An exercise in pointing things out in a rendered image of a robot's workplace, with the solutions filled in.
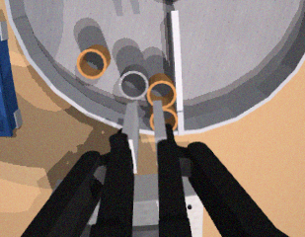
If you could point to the blue crate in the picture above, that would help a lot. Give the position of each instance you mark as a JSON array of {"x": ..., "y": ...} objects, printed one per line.
[{"x": 10, "y": 114}]

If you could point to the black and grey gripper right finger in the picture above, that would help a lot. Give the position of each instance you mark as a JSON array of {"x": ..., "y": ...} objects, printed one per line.
[{"x": 232, "y": 210}]

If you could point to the grey metal bushing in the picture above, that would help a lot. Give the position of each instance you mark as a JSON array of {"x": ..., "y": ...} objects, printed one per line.
[{"x": 134, "y": 93}]

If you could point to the bronze bushing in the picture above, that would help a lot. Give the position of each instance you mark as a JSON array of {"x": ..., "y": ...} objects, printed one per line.
[
  {"x": 167, "y": 100},
  {"x": 86, "y": 70},
  {"x": 172, "y": 120}
]

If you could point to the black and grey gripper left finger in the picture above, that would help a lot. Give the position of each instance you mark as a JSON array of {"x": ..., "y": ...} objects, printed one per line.
[{"x": 68, "y": 210}]

